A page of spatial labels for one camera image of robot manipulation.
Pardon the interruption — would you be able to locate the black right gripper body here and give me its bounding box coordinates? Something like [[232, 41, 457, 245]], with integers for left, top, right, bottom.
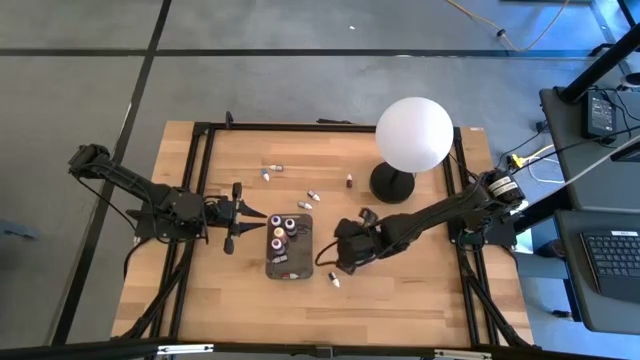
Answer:
[[333, 207, 391, 276]]

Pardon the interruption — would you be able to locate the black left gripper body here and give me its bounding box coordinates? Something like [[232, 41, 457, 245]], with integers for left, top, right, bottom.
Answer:
[[204, 182, 245, 255]]

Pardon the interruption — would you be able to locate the smoky transparent plastic bin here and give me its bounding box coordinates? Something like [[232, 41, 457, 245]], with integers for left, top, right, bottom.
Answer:
[[264, 213, 315, 281]]

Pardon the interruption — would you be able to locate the white globe lamp black base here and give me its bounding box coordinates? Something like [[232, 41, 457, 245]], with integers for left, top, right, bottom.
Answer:
[[369, 96, 455, 205]]

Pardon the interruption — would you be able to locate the gray desk with laptop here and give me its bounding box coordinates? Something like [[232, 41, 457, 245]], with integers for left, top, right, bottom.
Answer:
[[553, 208, 640, 335]]

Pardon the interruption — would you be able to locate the gray desk with adapter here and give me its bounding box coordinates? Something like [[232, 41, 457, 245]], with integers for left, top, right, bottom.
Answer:
[[538, 85, 640, 214]]

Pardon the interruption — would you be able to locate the black laptop keyboard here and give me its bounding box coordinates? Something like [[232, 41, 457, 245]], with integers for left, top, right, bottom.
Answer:
[[579, 228, 640, 305]]

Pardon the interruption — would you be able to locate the black power adapter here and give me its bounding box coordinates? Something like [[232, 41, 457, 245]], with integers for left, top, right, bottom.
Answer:
[[581, 88, 617, 141]]

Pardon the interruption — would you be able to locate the black slanted pole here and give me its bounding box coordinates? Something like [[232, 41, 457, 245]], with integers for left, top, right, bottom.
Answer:
[[557, 23, 640, 105]]

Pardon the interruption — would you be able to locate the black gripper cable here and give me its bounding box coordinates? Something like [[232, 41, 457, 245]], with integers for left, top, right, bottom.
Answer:
[[313, 238, 346, 268]]

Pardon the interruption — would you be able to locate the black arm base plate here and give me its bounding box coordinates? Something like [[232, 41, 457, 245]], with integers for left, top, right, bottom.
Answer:
[[446, 205, 519, 247], [133, 199, 207, 240]]

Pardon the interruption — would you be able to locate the black aluminium table frame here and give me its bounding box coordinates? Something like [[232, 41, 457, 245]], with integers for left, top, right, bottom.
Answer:
[[112, 119, 534, 351]]

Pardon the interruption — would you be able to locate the yellow plug cable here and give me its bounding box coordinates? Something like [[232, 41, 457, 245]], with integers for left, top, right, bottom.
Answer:
[[508, 143, 556, 170]]

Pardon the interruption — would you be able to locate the black camera rig bar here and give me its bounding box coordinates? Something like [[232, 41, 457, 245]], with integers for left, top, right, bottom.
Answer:
[[0, 338, 640, 360]]

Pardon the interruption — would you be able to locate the yellow floor cable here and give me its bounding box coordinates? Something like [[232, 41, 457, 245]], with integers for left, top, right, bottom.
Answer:
[[444, 0, 571, 54]]

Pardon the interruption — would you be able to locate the long white cable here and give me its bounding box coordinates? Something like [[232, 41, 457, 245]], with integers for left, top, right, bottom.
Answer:
[[559, 133, 640, 187]]

